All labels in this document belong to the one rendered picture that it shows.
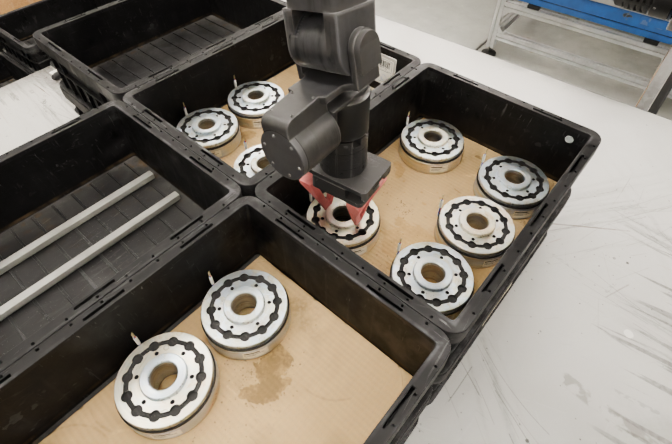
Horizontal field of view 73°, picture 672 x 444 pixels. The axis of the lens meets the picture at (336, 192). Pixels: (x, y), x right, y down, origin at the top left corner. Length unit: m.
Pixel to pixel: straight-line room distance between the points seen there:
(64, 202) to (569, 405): 0.78
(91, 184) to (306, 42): 0.47
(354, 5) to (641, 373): 0.64
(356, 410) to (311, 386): 0.05
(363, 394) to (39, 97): 1.04
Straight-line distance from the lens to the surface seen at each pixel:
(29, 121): 1.24
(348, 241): 0.60
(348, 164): 0.52
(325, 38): 0.43
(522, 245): 0.55
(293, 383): 0.55
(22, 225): 0.80
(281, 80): 0.94
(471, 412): 0.70
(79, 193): 0.80
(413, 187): 0.71
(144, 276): 0.53
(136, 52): 1.11
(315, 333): 0.57
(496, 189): 0.70
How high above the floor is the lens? 1.34
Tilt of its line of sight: 47 degrees down
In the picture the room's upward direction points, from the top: straight up
